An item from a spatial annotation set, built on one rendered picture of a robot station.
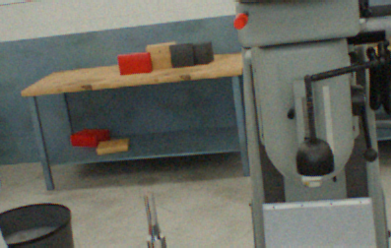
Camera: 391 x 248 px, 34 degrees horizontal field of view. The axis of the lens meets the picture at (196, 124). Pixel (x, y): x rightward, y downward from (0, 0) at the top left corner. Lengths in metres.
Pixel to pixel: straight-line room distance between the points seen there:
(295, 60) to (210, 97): 4.51
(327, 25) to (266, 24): 0.12
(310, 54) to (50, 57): 4.92
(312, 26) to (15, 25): 5.08
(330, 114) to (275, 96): 0.12
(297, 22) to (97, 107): 4.89
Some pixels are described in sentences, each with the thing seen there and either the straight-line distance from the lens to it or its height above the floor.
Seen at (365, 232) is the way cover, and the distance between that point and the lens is 1.94.
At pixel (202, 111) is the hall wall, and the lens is 5.88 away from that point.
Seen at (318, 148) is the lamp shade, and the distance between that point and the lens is 1.22.
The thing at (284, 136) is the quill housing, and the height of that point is 1.43.
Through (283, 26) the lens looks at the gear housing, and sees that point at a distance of 1.30.
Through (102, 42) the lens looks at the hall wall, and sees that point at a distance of 5.94.
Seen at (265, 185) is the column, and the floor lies 1.14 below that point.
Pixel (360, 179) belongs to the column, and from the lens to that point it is 1.92.
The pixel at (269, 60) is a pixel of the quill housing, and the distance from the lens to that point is 1.35.
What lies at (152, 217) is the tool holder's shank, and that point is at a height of 1.24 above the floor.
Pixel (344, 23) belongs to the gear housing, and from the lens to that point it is 1.30.
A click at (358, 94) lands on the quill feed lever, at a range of 1.48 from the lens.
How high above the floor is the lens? 1.85
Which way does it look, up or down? 16 degrees down
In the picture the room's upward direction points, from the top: 8 degrees counter-clockwise
